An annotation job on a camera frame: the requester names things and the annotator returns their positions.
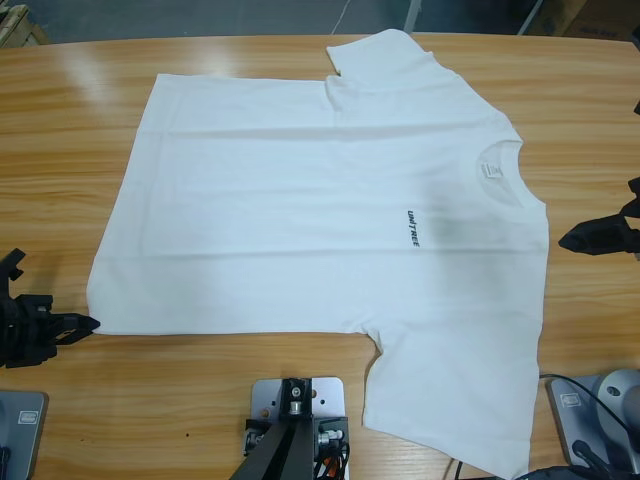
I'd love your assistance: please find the white T-shirt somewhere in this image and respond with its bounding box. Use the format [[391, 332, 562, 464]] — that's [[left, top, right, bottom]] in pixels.
[[85, 28, 554, 480]]

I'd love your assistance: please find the pale printed cardboard box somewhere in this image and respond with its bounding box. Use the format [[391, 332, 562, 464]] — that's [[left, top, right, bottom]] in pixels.
[[564, 12, 632, 40]]

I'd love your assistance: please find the brown cardboard box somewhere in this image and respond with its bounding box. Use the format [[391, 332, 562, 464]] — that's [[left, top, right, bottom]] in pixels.
[[524, 0, 591, 37]]

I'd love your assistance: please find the slanted metal bar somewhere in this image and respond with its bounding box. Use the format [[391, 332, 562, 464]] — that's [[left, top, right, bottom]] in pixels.
[[517, 0, 547, 35]]

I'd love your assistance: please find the wooden pallet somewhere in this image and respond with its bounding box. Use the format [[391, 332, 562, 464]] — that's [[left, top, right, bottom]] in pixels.
[[0, 3, 51, 49]]

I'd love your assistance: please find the grey base plate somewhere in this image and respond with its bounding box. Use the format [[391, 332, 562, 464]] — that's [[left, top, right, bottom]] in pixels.
[[0, 389, 50, 480], [544, 374, 640, 472]]

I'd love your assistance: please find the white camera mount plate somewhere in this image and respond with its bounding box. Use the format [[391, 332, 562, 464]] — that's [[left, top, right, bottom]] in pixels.
[[249, 377, 350, 480]]

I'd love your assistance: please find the white upright post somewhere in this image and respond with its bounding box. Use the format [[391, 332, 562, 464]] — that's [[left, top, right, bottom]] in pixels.
[[402, 0, 422, 32]]

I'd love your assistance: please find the orange and black cable bundle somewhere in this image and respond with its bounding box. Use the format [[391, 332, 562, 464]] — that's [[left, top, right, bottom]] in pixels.
[[312, 442, 354, 480]]

